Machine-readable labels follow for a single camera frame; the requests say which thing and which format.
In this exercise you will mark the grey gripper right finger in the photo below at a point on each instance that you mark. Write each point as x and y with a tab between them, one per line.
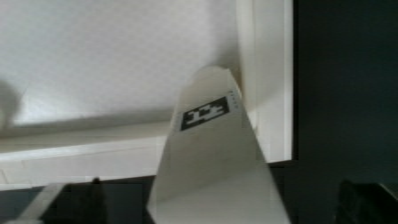
366	203

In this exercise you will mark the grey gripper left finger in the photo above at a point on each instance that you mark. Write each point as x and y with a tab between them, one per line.
68	204

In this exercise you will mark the white desk leg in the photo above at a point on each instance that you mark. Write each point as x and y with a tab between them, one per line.
214	187

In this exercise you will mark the white desk top tray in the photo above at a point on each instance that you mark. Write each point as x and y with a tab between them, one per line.
98	56

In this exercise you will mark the white front fence bar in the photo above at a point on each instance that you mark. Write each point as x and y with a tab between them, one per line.
110	160

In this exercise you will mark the white fence bar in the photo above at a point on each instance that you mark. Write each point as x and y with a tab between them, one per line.
110	160
274	65

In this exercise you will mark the white right fence bar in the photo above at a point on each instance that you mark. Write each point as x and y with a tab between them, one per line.
274	65

